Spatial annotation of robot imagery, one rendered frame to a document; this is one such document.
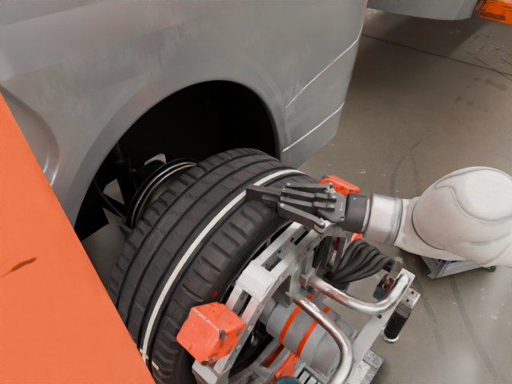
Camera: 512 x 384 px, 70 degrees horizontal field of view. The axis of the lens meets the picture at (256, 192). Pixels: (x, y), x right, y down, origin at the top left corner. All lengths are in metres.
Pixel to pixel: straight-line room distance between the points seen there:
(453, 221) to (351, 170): 2.20
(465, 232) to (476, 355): 1.59
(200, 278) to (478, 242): 0.46
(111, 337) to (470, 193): 0.45
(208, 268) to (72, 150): 0.34
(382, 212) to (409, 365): 1.33
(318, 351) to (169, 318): 0.35
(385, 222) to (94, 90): 0.58
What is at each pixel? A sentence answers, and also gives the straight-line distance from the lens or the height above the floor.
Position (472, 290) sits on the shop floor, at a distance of 2.30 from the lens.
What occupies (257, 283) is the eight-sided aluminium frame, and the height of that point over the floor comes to 1.12.
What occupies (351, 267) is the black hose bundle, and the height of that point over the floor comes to 1.02.
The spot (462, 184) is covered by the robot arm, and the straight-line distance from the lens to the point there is 0.54.
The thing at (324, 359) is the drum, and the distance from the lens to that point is 0.91.
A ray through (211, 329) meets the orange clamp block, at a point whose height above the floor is 1.12.
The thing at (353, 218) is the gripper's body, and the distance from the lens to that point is 0.70.
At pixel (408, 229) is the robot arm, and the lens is 0.69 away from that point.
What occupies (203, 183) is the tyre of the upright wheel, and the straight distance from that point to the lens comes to 0.80.
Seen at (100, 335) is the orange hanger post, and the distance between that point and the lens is 0.18.
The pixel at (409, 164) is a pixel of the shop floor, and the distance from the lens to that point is 2.91.
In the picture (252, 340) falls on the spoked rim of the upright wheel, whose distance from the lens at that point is 1.20.
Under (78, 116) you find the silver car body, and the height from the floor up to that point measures 1.36.
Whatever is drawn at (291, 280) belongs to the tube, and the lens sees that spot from 0.77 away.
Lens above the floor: 1.72
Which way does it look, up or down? 44 degrees down
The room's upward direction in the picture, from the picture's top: straight up
